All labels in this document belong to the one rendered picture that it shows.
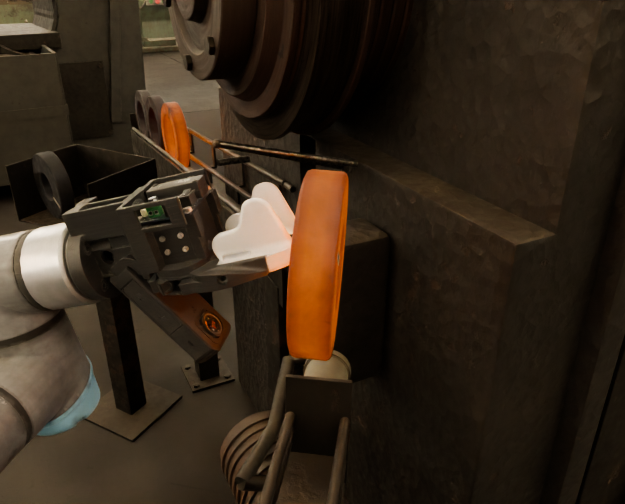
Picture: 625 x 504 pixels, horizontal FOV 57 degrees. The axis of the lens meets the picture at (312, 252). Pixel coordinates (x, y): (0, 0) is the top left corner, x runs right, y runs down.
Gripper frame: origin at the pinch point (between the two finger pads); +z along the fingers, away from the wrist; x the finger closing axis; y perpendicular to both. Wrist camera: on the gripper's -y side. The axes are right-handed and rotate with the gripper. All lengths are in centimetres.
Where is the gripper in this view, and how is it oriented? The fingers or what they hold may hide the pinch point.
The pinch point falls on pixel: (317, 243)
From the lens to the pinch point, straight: 46.5
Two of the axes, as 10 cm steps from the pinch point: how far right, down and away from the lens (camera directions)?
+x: 1.5, -4.4, 8.8
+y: -2.5, -8.8, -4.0
